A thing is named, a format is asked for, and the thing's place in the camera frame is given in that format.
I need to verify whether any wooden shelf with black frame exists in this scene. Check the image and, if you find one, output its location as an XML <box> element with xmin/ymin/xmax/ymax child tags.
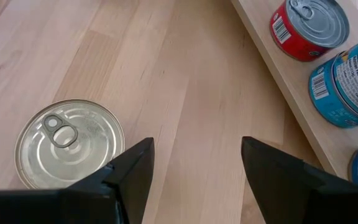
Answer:
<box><xmin>230</xmin><ymin>0</ymin><xmax>358</xmax><ymax>184</ymax></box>

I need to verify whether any red label tuna can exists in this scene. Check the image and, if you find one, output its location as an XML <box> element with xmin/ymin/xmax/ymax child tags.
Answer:
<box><xmin>269</xmin><ymin>0</ymin><xmax>351</xmax><ymax>62</ymax></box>

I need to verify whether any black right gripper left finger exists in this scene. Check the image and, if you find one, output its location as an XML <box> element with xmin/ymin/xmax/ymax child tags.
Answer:
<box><xmin>0</xmin><ymin>136</ymin><xmax>155</xmax><ymax>224</ymax></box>

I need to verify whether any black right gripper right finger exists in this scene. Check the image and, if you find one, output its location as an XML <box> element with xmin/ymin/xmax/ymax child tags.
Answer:
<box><xmin>241</xmin><ymin>136</ymin><xmax>358</xmax><ymax>224</ymax></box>

